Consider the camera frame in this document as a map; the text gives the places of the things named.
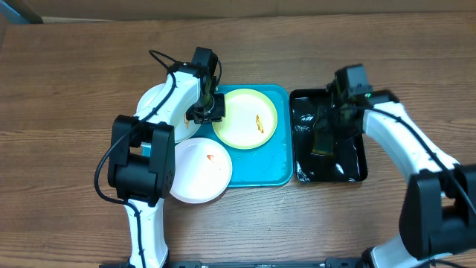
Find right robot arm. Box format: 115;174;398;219
314;90;475;267

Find black rectangular tray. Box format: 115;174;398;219
289;89;368;183

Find white plate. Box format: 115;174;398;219
170;138;233;204
135;81;200;143

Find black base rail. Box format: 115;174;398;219
164;258;371;268

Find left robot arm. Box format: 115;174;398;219
95;60;225;267

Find green and yellow sponge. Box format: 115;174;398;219
312;128;334;155

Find light green plate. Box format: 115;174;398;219
212;89;278;150

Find teal plastic tray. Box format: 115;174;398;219
141;84;295;189

